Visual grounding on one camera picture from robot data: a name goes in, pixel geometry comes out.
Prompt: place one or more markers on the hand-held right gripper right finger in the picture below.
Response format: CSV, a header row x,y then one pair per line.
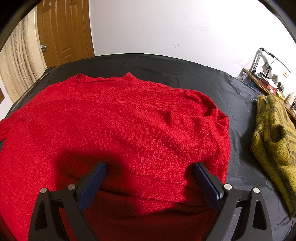
x,y
205,185

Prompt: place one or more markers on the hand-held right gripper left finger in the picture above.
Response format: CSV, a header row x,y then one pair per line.
x,y
94,183

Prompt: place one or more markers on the red knit sweater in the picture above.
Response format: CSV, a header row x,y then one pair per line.
x,y
129,125

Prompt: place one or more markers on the black table sheet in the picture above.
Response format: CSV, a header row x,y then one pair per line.
x,y
240,129

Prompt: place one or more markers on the olive green sweater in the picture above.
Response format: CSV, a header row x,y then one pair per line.
x,y
270,139

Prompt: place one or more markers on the clear plastic bag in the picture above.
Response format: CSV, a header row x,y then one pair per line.
x,y
245,80

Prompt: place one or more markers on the wooden side desk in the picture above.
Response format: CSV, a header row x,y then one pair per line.
x,y
259,82

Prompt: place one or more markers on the red box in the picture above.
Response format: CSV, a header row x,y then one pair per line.
x,y
272,88

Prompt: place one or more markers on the white jug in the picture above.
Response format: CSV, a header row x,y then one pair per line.
x,y
291,98

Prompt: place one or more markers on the beige curtain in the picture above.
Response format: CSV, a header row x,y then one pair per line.
x,y
20,62

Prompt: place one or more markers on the metal door knob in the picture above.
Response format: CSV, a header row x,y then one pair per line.
x,y
43,46

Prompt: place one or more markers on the wooden door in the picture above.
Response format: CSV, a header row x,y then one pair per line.
x,y
64,32

